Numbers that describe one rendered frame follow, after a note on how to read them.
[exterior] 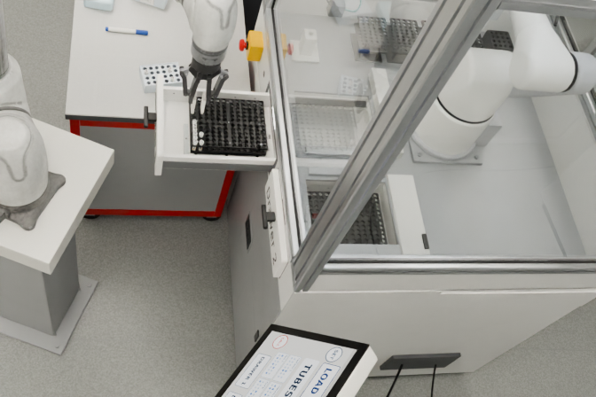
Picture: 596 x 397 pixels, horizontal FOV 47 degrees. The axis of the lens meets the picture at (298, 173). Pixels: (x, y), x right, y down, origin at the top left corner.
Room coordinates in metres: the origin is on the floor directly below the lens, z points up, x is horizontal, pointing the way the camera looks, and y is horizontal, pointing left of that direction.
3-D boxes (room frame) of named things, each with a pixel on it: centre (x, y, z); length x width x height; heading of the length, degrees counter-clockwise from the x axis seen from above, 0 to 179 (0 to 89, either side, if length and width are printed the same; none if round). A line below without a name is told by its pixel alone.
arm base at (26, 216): (0.72, 0.66, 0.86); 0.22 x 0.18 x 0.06; 1
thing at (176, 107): (1.19, 0.24, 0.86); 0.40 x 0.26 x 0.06; 117
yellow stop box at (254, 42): (1.53, 0.31, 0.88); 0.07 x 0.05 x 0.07; 27
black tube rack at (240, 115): (1.18, 0.25, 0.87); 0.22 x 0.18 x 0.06; 117
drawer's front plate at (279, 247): (0.96, 0.00, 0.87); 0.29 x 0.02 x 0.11; 27
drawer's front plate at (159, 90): (1.09, 0.43, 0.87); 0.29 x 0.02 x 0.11; 27
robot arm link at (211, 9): (1.14, 0.35, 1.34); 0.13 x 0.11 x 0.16; 48
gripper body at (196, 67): (1.13, 0.34, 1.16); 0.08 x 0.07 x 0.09; 117
